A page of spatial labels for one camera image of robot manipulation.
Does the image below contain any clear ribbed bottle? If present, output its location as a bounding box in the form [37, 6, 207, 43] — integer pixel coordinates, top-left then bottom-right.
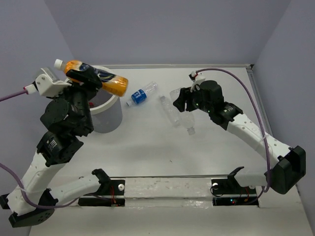
[158, 95, 180, 127]
[169, 88, 195, 135]

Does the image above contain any white round bin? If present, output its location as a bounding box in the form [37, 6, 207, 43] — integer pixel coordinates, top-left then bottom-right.
[89, 65, 123, 133]

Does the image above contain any blue label water bottle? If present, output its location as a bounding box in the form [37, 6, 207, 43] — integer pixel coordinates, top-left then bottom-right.
[126, 81, 158, 107]

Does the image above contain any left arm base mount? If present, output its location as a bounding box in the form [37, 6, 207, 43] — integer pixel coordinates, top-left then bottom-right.
[77, 179, 126, 207]

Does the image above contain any orange milk tea bottle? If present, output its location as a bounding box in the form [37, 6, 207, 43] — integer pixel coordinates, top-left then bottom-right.
[54, 59, 128, 97]

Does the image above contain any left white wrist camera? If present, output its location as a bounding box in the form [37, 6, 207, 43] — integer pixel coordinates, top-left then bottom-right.
[24, 67, 71, 97]

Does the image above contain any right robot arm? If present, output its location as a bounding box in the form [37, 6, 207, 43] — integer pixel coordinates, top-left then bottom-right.
[171, 80, 306, 194]

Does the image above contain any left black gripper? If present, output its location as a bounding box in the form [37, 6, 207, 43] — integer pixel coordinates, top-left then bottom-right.
[55, 65, 108, 131]

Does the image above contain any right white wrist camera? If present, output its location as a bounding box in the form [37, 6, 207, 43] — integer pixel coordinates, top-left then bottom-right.
[189, 71, 206, 92]

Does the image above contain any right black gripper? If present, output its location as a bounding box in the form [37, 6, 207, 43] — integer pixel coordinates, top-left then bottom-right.
[173, 83, 213, 114]

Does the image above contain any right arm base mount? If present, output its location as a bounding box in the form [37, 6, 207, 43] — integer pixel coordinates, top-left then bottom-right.
[210, 178, 259, 207]

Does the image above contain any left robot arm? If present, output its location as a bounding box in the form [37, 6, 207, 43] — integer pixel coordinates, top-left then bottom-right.
[0, 68, 111, 228]

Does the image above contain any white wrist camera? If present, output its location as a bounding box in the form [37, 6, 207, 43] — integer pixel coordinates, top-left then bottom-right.
[189, 71, 206, 92]
[24, 67, 71, 97]

